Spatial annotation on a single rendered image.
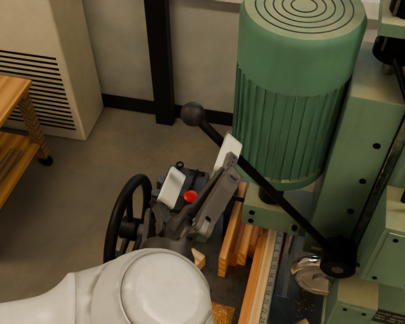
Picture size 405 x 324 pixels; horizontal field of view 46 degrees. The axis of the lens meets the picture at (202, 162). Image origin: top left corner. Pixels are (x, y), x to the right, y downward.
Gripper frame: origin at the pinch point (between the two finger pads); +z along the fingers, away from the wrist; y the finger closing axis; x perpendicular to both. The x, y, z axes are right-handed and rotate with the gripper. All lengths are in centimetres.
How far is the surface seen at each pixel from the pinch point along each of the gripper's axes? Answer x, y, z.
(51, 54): 26, -122, 105
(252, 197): -20.5, -12.5, 12.7
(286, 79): 1.7, 17.7, 5.3
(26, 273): -21, -155, 27
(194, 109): 8.2, 7.9, -0.6
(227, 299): -30.9, -25.9, -2.7
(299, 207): -27.8, -6.1, 12.6
